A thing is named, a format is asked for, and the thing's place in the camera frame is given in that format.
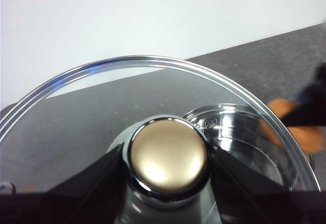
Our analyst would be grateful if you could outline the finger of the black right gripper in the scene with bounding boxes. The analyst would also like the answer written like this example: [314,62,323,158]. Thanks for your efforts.
[280,63,326,127]

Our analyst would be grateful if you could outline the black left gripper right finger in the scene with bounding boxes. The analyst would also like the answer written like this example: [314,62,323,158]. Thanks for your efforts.
[211,145,326,224]

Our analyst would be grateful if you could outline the brown potato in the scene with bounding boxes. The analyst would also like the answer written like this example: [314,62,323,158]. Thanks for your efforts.
[259,98,324,154]

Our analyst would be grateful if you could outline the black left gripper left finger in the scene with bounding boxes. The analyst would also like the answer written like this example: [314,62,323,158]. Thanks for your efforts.
[0,144,124,224]

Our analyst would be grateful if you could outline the glass lid with green knob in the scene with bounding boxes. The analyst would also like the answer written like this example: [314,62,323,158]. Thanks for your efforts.
[0,55,322,224]

